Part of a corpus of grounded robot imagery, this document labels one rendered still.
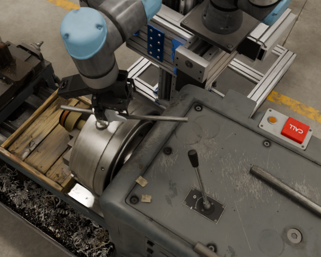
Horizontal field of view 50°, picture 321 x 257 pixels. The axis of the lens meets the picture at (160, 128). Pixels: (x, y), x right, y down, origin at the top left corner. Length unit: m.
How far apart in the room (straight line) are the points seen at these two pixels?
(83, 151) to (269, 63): 1.88
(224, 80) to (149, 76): 0.52
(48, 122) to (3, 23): 1.93
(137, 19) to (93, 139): 0.43
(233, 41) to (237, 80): 1.17
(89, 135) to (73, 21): 0.44
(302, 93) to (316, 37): 0.63
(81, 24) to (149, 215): 0.45
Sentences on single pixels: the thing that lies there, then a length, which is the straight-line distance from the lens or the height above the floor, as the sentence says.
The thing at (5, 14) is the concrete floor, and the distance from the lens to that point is 3.34.
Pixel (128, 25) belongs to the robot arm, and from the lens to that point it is 0.63.
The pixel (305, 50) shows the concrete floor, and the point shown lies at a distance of 3.14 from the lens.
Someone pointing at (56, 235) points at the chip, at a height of 0.57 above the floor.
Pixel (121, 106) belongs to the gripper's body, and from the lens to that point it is 0.74.
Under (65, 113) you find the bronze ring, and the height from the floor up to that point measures 1.12.
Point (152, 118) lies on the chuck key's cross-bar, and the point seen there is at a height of 1.34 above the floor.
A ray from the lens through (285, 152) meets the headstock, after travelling 0.96.
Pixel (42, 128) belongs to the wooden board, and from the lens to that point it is 1.41.
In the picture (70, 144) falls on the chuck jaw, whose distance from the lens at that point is 1.09.
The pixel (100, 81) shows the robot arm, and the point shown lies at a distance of 0.67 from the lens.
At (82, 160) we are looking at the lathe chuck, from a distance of 0.99.
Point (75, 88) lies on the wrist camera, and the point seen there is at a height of 1.45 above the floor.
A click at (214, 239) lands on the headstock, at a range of 0.83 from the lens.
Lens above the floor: 2.04
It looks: 59 degrees down
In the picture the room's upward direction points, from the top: 4 degrees clockwise
